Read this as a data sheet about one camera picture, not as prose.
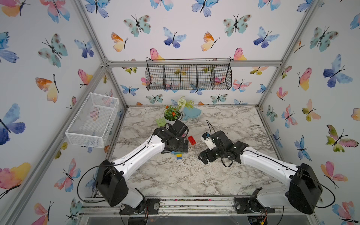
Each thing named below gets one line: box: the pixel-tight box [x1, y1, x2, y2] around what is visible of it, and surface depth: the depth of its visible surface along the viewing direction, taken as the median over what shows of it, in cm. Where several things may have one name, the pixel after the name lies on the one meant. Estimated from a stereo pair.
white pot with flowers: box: [163, 95, 195, 123], surface depth 99 cm
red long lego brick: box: [187, 135, 197, 146], surface depth 101 cm
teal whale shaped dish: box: [183, 106, 202, 121], surface depth 117 cm
